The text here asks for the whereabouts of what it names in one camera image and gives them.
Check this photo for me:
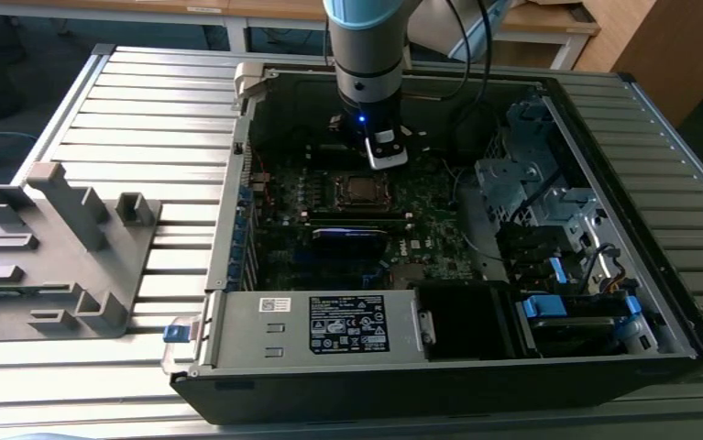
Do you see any grey parts rack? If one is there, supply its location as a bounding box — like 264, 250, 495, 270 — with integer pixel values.
0, 160, 164, 343

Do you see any black drive cable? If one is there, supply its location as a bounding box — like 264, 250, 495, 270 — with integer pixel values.
505, 169, 567, 224

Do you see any silver power supply unit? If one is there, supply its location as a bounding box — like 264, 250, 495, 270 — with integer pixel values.
195, 288, 435, 370

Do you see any metal socket cover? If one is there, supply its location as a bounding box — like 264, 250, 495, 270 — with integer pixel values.
332, 173, 392, 205

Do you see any blue floor cable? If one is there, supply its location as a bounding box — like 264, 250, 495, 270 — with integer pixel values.
0, 130, 40, 193

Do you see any metal chipset heatsink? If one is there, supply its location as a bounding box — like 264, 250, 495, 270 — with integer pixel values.
389, 264, 425, 288

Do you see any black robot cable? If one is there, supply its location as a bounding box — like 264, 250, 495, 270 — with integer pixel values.
476, 0, 493, 116
445, 0, 476, 111

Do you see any wooden cabinet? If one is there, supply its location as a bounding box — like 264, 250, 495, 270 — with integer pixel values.
573, 0, 703, 127

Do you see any graphics card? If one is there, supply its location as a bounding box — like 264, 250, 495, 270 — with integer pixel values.
308, 225, 392, 265

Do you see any black fan shroud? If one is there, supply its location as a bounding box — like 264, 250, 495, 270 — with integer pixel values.
415, 280, 527, 362

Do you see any wooden desk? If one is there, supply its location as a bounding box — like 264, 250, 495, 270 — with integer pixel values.
0, 0, 603, 70

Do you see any grey plastic case latch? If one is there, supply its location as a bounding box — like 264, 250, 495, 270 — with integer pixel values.
231, 61, 267, 111

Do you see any CPU socket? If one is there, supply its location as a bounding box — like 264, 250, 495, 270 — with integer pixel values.
329, 171, 393, 207

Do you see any silver drive cage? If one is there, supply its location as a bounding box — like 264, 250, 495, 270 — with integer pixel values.
472, 98, 612, 276

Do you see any blue release latch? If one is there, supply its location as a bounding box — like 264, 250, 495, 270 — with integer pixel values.
164, 323, 197, 344

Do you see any blue disk carrier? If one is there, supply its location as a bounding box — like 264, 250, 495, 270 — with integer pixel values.
519, 292, 643, 322

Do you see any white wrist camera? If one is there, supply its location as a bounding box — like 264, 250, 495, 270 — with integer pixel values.
363, 128, 412, 172

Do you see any green motherboard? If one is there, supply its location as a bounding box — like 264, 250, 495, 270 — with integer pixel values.
251, 137, 492, 292

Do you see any black PC case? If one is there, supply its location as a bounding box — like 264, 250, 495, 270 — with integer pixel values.
160, 61, 703, 425

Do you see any black hard disk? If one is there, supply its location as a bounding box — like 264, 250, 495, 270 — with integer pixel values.
531, 318, 619, 358

